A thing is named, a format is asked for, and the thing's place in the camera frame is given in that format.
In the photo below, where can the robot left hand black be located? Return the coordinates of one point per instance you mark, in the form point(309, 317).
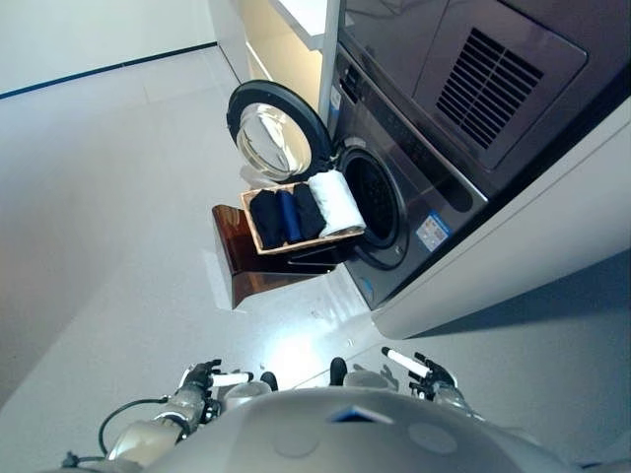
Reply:
point(197, 379)

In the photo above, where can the robot right hand black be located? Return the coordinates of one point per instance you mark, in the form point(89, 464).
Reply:
point(434, 377)

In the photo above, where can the white garment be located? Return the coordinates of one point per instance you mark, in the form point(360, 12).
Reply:
point(335, 202)

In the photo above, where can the wide black garment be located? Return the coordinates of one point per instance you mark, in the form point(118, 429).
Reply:
point(308, 212)

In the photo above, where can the robot left arm silver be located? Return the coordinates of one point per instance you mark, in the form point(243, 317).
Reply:
point(148, 436)

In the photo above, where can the robot right arm silver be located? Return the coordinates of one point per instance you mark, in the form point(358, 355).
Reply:
point(458, 401)

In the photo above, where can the round glass washing machine door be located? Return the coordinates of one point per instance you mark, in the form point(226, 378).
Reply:
point(276, 133)

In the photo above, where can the robot right leg silver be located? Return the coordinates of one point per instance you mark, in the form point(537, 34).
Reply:
point(365, 382)

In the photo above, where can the grey robot torso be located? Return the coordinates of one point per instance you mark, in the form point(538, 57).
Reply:
point(355, 443)

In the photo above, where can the glossy brown stool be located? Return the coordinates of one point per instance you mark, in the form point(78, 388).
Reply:
point(241, 266)

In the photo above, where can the large blue energy label sticker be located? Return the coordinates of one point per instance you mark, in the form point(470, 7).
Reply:
point(434, 229)

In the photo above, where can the rectangular wicker laundry basket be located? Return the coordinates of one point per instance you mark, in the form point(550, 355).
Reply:
point(256, 236)

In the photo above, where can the black rolled garment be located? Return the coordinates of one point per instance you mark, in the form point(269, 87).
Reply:
point(266, 219)

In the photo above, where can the blue rolled garment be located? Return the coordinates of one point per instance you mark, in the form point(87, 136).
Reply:
point(290, 217)

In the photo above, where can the small blue label sticker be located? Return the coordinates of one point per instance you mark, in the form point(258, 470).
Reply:
point(336, 98)

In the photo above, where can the white cream shelf unit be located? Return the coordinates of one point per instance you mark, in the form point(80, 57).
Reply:
point(276, 44)

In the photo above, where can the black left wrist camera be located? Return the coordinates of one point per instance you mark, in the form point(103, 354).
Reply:
point(212, 410)

